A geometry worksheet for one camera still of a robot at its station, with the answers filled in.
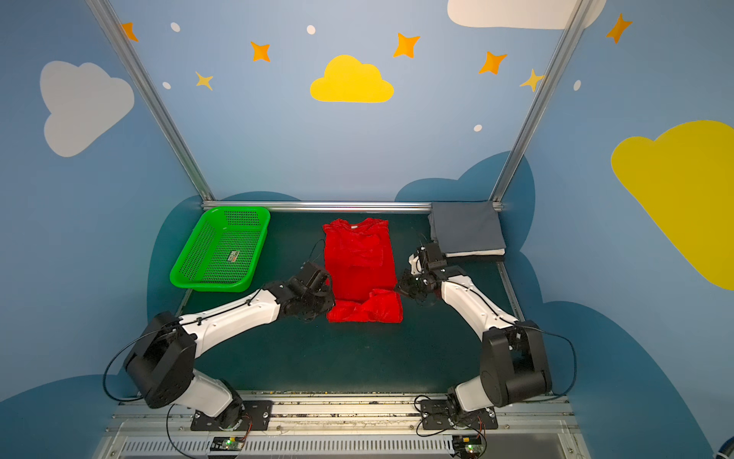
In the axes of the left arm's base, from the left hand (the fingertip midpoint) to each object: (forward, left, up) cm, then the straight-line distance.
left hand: (341, 304), depth 86 cm
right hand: (+6, -17, +3) cm, 18 cm away
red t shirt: (+19, -5, -10) cm, 23 cm away
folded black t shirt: (+23, -49, -7) cm, 55 cm away
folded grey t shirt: (+34, -45, 0) cm, 57 cm away
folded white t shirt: (+25, -57, -4) cm, 62 cm away
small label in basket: (+24, +44, -8) cm, 51 cm away
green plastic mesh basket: (+27, +50, -10) cm, 57 cm away
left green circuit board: (-34, +27, -10) cm, 45 cm away
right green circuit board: (-34, -35, -10) cm, 50 cm away
